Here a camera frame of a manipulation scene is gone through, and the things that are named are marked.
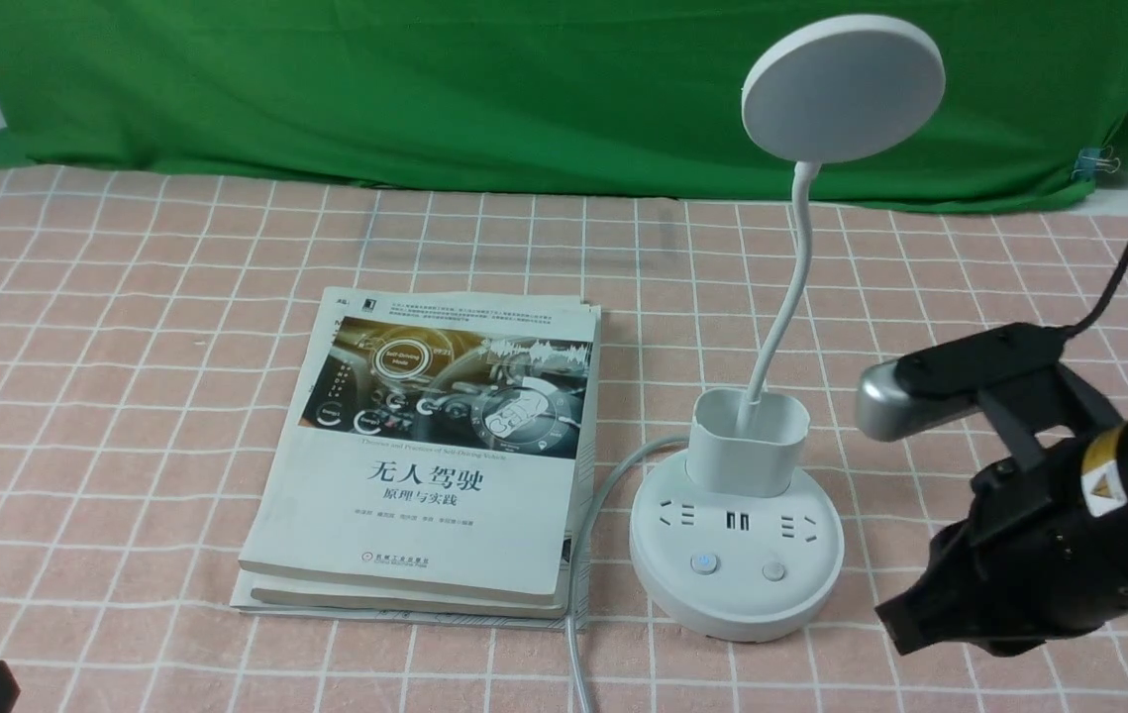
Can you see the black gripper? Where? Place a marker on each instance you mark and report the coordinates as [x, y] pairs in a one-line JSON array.
[[1046, 558]]

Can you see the blue binder clip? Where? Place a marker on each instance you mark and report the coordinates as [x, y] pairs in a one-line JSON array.
[[1093, 161]]

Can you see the white desk lamp with socket base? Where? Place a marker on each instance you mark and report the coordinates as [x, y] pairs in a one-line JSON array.
[[730, 536]]

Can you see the white self-driving textbook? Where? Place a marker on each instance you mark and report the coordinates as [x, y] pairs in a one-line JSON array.
[[437, 456]]

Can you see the green backdrop cloth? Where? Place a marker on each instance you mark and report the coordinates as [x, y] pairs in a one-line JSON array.
[[621, 98]]

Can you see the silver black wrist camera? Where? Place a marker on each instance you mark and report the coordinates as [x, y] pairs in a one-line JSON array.
[[1013, 375]]

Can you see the pink checkered tablecloth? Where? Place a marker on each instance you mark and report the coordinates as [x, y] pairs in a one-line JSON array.
[[151, 330]]

